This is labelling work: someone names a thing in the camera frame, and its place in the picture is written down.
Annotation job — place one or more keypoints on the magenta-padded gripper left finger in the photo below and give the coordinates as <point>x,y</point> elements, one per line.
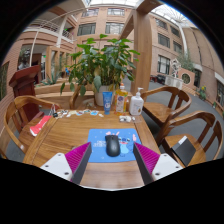
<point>60,163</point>

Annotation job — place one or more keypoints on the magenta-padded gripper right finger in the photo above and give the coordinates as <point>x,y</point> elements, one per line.
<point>165,164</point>

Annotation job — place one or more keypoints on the black computer mouse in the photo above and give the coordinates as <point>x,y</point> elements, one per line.
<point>112,146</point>

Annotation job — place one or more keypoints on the blue cartoon mouse pad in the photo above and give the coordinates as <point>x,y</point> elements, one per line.
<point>98,146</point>

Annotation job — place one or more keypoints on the black notebook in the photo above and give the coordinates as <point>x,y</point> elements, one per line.
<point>184,151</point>

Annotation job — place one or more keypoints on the red booklet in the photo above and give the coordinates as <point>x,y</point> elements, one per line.
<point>40,126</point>

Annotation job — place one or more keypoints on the white crumpled wrapper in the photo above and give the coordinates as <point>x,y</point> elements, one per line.
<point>126,119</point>

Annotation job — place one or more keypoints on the white pump bottle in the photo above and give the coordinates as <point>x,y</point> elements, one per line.
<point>136,105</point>

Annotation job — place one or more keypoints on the yellow dish soap bottle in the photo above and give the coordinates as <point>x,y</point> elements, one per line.
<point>121,101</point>

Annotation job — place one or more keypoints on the blue squeeze tube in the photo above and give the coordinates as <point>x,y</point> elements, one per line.
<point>107,103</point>

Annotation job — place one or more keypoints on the yellow flowering plant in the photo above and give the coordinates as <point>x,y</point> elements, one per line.
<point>202,93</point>

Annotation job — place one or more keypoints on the dark red wooden lectern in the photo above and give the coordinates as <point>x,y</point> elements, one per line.
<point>25,86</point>

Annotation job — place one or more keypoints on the white metal sculpture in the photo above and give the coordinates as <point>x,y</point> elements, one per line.
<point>176,68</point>

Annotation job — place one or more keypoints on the green potted plant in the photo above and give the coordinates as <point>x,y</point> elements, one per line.
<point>103,63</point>

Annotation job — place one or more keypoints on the wooden pillar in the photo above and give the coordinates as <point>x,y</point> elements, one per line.
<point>143,50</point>

